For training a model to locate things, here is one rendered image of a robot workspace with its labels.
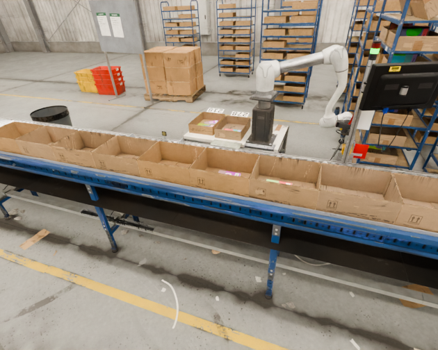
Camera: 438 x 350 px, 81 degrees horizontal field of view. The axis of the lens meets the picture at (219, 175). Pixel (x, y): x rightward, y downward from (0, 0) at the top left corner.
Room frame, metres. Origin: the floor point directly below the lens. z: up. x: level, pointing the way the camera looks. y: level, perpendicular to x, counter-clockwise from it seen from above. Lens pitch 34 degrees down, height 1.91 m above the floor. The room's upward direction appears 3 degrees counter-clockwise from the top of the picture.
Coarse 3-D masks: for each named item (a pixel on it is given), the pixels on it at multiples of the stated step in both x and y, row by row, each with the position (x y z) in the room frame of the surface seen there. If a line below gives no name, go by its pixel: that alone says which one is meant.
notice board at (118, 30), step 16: (96, 0) 6.31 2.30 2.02; (112, 0) 6.05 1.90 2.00; (128, 0) 5.81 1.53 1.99; (96, 16) 6.38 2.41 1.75; (112, 16) 6.10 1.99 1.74; (128, 16) 5.86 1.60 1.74; (112, 32) 6.17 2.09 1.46; (128, 32) 5.91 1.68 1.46; (112, 48) 6.24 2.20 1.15; (128, 48) 5.96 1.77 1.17; (144, 64) 5.79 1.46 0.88; (112, 80) 6.44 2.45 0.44
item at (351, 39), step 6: (354, 6) 6.49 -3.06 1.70; (360, 6) 5.62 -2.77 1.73; (354, 18) 5.76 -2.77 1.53; (360, 18) 5.60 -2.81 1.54; (366, 18) 5.56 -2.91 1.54; (354, 24) 5.61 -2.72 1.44; (348, 30) 6.50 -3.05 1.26; (348, 36) 6.45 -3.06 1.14; (354, 36) 6.41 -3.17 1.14; (354, 42) 5.60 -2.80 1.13; (348, 48) 5.61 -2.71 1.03; (348, 72) 5.70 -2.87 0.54
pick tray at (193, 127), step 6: (204, 114) 2.89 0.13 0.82; (210, 114) 2.87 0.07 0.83; (216, 114) 2.84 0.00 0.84; (222, 114) 2.81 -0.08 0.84; (192, 120) 2.65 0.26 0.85; (198, 120) 2.78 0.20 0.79; (204, 120) 2.86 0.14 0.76; (210, 120) 2.84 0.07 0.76; (192, 126) 2.54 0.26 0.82; (198, 126) 2.51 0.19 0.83; (204, 126) 2.48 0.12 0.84; (210, 126) 2.46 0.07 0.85; (192, 132) 2.54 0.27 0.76; (198, 132) 2.51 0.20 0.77; (204, 132) 2.48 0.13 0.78; (210, 132) 2.46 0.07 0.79
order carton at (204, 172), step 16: (208, 160) 1.63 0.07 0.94; (224, 160) 1.58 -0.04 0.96; (240, 160) 1.54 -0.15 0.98; (256, 160) 1.50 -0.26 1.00; (192, 176) 1.36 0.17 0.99; (208, 176) 1.32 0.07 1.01; (224, 176) 1.28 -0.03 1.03; (240, 176) 1.24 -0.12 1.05; (224, 192) 1.28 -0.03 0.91; (240, 192) 1.24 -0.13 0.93
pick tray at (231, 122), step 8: (224, 120) 2.67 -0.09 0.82; (232, 120) 2.72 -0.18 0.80; (240, 120) 2.69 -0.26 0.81; (248, 120) 2.65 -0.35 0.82; (216, 128) 2.45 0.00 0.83; (232, 128) 2.58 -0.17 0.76; (240, 128) 2.57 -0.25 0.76; (248, 128) 2.56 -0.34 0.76; (216, 136) 2.39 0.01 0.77; (224, 136) 2.36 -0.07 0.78; (232, 136) 2.33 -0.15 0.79; (240, 136) 2.30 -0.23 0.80
